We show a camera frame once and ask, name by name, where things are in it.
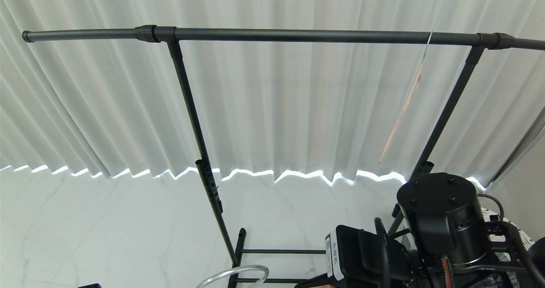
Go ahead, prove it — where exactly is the white laundry basket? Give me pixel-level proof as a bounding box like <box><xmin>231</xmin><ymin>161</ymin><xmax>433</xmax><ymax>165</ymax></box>
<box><xmin>477</xmin><ymin>193</ymin><xmax>536</xmax><ymax>288</ymax></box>

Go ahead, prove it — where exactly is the pink clothes hanger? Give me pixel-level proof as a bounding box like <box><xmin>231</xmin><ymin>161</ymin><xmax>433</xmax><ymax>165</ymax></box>
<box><xmin>378</xmin><ymin>32</ymin><xmax>434</xmax><ymax>165</ymax></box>
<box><xmin>196</xmin><ymin>265</ymin><xmax>335</xmax><ymax>288</ymax></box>

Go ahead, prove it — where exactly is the black cable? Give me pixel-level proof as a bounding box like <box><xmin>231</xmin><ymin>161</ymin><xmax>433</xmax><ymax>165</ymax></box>
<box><xmin>373</xmin><ymin>217</ymin><xmax>392</xmax><ymax>280</ymax></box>

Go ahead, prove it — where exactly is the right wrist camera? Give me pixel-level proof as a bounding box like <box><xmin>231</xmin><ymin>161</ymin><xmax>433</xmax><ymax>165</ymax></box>
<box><xmin>325</xmin><ymin>225</ymin><xmax>411</xmax><ymax>288</ymax></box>

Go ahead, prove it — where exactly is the black clothes rack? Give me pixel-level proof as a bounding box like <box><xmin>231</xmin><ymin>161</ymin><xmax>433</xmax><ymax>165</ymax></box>
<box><xmin>21</xmin><ymin>24</ymin><xmax>545</xmax><ymax>288</ymax></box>

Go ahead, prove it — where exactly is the white curtain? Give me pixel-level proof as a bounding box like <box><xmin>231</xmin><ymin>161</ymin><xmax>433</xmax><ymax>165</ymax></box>
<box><xmin>0</xmin><ymin>0</ymin><xmax>545</xmax><ymax>189</ymax></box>

